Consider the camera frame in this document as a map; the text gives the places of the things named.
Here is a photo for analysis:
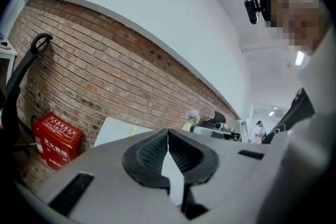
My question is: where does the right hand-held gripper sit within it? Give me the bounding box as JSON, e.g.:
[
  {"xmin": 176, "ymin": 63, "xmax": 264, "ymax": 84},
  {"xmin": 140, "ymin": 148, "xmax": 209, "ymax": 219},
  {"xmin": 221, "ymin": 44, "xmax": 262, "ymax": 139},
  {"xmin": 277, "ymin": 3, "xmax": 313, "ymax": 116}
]
[{"xmin": 192, "ymin": 124, "xmax": 242, "ymax": 142}]

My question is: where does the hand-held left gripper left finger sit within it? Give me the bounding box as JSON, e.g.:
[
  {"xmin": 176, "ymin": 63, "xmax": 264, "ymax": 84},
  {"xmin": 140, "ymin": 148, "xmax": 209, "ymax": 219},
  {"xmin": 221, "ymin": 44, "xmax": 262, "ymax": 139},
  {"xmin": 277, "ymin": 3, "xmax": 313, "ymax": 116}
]
[{"xmin": 36, "ymin": 128, "xmax": 184, "ymax": 224}]

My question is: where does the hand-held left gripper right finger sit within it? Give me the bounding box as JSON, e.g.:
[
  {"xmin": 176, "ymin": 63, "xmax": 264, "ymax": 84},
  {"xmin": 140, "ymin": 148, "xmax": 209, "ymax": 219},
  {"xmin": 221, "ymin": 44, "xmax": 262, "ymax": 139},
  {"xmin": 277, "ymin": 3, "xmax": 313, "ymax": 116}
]
[{"xmin": 169, "ymin": 129, "xmax": 285, "ymax": 224}]

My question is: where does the large black chair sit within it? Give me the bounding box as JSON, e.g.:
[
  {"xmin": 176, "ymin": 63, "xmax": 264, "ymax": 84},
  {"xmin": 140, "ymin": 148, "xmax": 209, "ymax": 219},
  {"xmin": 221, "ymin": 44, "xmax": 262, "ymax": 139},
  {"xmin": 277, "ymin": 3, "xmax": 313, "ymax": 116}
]
[{"xmin": 207, "ymin": 110, "xmax": 227, "ymax": 129}]

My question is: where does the purple flower bunch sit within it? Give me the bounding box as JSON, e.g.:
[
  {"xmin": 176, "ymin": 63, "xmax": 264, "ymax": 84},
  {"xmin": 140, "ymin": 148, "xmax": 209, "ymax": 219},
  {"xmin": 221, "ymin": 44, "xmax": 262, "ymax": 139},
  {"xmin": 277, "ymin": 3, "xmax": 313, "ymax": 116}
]
[{"xmin": 184, "ymin": 109, "xmax": 201, "ymax": 124}]

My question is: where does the large white table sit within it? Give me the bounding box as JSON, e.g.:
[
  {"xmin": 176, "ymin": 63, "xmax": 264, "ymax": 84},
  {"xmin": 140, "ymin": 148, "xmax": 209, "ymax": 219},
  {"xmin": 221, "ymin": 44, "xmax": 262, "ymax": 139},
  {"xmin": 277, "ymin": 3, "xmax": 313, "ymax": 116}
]
[{"xmin": 93, "ymin": 116, "xmax": 156, "ymax": 150}]

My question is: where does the red box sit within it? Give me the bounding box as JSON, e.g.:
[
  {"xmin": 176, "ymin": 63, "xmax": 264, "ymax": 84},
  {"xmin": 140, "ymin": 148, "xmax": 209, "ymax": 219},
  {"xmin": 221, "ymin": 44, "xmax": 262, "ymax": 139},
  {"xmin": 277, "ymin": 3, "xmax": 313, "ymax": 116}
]
[{"xmin": 32, "ymin": 112, "xmax": 85, "ymax": 172}]

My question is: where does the person's black striped clothing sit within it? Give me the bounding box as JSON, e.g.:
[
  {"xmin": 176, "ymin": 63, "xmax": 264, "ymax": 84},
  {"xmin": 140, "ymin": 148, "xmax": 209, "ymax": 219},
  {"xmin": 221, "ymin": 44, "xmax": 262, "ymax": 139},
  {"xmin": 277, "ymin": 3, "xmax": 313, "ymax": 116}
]
[{"xmin": 260, "ymin": 87, "xmax": 316, "ymax": 145}]

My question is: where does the ceiling light panel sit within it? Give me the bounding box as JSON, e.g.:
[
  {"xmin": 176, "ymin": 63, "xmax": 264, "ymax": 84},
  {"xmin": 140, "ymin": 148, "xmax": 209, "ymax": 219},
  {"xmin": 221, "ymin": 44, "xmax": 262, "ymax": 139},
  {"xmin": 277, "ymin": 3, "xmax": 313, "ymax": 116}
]
[{"xmin": 294, "ymin": 50, "xmax": 306, "ymax": 67}]

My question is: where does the black office chair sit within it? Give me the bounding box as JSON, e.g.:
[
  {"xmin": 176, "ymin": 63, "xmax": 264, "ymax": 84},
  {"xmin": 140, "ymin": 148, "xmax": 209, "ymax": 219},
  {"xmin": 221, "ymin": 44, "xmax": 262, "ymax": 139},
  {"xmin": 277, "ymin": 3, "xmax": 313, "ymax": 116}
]
[{"xmin": 0, "ymin": 32, "xmax": 54, "ymax": 158}]

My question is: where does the person's head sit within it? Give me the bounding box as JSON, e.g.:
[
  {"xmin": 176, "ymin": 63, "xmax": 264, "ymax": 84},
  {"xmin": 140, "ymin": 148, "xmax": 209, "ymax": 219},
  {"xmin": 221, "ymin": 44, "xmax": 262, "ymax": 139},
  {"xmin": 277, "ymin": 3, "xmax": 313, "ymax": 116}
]
[{"xmin": 261, "ymin": 0, "xmax": 330, "ymax": 56}]

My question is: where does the small white table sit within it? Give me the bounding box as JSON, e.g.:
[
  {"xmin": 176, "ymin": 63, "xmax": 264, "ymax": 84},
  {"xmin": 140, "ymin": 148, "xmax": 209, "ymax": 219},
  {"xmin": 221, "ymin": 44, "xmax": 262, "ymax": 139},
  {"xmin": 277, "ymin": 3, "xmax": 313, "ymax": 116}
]
[{"xmin": 0, "ymin": 46, "xmax": 18, "ymax": 83}]

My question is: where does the black head camera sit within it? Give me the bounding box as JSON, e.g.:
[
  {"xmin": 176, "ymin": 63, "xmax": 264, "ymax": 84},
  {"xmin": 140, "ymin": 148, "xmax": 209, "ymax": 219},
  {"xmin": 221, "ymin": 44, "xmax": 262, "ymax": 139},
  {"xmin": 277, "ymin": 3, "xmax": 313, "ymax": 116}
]
[{"xmin": 244, "ymin": 0, "xmax": 264, "ymax": 25}]

